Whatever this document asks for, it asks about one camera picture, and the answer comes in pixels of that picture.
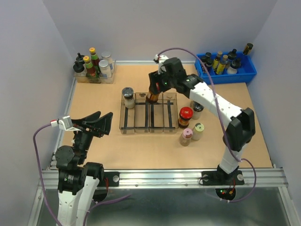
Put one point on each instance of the chili sauce bottle front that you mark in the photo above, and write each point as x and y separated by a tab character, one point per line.
90	67

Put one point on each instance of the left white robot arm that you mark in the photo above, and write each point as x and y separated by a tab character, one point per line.
77	180

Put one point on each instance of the clear corner storage box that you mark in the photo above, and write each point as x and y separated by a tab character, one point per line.
97	80

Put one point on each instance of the silver lid jar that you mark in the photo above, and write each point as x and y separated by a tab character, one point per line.
107	56
105	70

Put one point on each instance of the clear bin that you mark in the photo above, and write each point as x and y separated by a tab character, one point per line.
127	119
170	110
141	123
156	118

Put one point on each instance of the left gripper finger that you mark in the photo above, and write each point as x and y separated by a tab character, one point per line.
103	124
90	121

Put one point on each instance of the chili sauce bottle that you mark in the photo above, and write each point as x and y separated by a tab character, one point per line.
90	67
95	59

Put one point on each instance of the black knob bottle in bin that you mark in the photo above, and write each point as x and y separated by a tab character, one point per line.
233	62

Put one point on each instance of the yellow label bottle in bin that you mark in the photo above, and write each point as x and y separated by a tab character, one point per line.
219	63

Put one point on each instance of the pink lid spice jar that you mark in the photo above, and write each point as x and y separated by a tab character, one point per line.
185	137

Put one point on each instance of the yellow lid spice jar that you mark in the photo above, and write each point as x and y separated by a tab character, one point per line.
197	131

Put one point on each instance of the aluminium rail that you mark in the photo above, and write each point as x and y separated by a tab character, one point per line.
190	178

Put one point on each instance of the black knob bottle front left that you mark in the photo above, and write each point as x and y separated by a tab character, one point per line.
79	69

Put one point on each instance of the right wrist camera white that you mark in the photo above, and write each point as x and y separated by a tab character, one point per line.
160	61

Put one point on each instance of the silver lid jar front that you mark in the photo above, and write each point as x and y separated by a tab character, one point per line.
105	70

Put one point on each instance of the red lid sauce jar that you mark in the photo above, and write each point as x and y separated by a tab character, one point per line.
152	98
185	115

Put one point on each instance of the white powder jar black lid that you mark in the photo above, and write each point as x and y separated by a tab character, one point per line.
128	96

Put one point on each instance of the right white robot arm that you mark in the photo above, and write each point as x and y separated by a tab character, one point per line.
238	123

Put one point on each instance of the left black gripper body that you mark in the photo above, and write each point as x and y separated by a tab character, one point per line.
86	134

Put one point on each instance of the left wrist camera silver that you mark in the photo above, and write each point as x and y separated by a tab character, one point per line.
64	123

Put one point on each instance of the dark bottle behind blue bin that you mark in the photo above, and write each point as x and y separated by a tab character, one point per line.
248	48

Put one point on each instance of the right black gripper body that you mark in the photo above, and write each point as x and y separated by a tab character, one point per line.
164	82

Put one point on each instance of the black knob bottle back left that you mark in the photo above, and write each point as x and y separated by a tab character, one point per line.
79	58

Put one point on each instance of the black cap spice jar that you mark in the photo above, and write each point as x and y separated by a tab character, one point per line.
197	109

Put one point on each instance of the blue plastic bin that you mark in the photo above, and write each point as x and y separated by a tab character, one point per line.
245	73

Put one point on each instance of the silver lid jar back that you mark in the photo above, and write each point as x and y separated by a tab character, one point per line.
107	56

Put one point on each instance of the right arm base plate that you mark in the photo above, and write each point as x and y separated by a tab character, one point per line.
220	178

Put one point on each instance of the red lid sauce jar back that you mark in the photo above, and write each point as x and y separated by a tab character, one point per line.
152	98

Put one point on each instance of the red lid sauce jar front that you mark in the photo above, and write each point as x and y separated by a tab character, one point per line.
185	115

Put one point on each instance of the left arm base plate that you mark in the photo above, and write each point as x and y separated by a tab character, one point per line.
112	177

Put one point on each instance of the chili sauce bottle back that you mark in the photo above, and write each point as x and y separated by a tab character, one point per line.
95	59

